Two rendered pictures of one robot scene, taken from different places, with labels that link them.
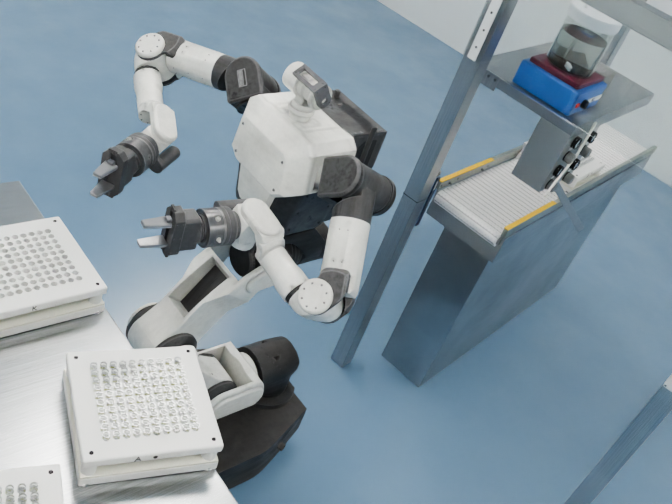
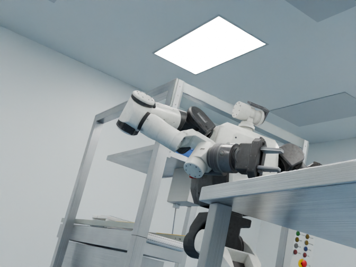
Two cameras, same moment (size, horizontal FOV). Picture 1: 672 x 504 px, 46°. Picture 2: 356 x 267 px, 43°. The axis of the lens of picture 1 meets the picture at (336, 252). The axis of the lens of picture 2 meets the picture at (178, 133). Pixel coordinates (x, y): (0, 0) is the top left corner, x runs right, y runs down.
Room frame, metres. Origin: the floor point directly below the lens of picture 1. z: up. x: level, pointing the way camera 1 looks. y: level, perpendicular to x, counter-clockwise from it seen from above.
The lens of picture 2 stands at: (0.99, 1.71, 0.67)
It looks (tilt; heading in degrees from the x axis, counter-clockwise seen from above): 17 degrees up; 302
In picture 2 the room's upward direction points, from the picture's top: 13 degrees clockwise
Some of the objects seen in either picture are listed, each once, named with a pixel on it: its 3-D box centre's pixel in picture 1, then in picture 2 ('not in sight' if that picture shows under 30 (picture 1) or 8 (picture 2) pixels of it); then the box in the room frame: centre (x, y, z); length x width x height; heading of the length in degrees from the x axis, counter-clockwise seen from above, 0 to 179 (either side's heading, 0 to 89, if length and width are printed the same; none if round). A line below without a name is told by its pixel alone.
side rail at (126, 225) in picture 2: (532, 144); (95, 222); (2.85, -0.55, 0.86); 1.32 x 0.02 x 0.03; 151
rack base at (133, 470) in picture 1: (138, 417); not in sight; (0.94, 0.23, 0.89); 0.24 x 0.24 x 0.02; 34
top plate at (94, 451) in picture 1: (143, 401); not in sight; (0.94, 0.23, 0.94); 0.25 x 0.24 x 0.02; 34
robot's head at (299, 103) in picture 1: (305, 89); (247, 116); (1.65, 0.20, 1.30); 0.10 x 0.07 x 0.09; 52
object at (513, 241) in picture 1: (552, 180); (110, 240); (2.79, -0.68, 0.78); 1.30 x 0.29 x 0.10; 151
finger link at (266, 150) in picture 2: (104, 168); (272, 149); (1.40, 0.55, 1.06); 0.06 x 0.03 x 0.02; 174
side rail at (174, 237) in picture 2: (591, 184); (132, 233); (2.72, -0.79, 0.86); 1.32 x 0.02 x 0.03; 151
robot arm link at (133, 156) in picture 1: (123, 163); (241, 158); (1.49, 0.54, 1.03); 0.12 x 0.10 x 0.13; 174
